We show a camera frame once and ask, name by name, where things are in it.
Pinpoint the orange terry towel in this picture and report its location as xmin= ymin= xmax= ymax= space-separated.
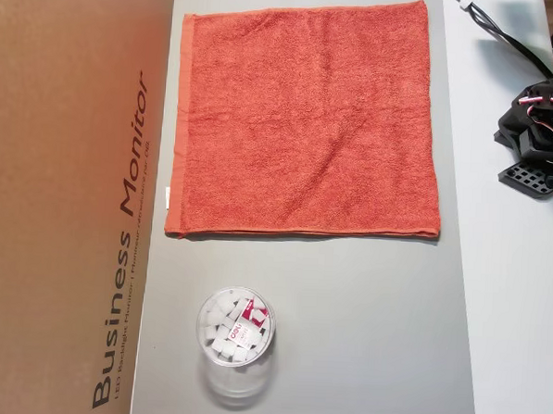
xmin=163 ymin=0 xmax=454 ymax=253

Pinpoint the red white eraser wrapper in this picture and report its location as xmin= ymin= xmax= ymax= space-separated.
xmin=228 ymin=296 xmax=271 ymax=351

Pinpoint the clear plastic jar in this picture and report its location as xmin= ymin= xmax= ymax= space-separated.
xmin=190 ymin=283 xmax=285 ymax=412

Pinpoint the grey desk mat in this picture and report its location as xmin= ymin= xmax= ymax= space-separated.
xmin=131 ymin=0 xmax=500 ymax=414

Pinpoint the brown cardboard monitor box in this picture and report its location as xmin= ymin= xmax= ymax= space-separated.
xmin=0 ymin=0 xmax=177 ymax=414

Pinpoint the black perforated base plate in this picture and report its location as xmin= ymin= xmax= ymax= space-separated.
xmin=495 ymin=160 xmax=553 ymax=202

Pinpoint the black power cable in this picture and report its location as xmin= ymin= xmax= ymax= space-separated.
xmin=443 ymin=0 xmax=553 ymax=79

